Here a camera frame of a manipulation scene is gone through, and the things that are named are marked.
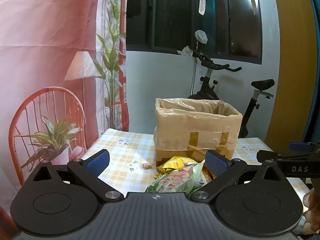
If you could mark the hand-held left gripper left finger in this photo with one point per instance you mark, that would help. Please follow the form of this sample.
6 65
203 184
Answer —
98 160

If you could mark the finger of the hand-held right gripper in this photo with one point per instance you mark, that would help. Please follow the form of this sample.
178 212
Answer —
300 147
266 155

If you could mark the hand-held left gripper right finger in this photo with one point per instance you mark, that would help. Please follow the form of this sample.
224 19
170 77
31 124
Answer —
217 163

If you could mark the green snack packet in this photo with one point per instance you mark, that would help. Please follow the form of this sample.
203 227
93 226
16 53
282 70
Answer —
175 180

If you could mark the person's right hand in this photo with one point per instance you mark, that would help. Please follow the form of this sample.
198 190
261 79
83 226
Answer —
312 205

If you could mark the checked yellow tablecloth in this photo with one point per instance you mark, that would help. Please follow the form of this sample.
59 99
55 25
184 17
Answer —
130 150

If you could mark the yellow snack packet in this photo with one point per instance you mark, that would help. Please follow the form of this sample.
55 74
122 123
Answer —
175 163

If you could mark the small brown round candy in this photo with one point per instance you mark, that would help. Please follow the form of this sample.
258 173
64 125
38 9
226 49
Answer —
146 166

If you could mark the black exercise bike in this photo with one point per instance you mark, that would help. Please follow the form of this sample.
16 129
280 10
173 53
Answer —
207 90

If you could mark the wooden door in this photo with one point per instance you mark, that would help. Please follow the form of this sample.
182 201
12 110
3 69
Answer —
292 67

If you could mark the crumpled plastic bag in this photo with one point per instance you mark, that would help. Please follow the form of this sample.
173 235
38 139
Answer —
185 51

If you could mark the white bag on pole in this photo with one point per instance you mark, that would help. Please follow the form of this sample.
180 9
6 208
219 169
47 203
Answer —
201 36

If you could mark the dark window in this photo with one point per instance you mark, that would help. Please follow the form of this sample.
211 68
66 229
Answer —
175 17

